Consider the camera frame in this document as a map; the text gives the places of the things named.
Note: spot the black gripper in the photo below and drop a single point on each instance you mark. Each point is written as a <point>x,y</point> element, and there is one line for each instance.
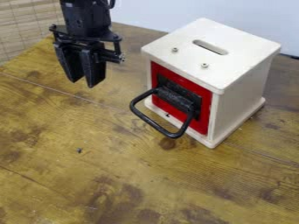
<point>83,63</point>

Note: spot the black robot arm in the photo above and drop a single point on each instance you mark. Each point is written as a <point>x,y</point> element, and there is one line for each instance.
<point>87,19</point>

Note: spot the red drawer front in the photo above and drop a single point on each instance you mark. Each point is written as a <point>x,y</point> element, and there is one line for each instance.
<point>164,77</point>

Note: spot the white wooden box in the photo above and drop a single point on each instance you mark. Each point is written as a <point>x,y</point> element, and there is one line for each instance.
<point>221,64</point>

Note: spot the black metal drawer handle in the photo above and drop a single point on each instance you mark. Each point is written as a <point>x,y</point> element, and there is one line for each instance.
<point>177,98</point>

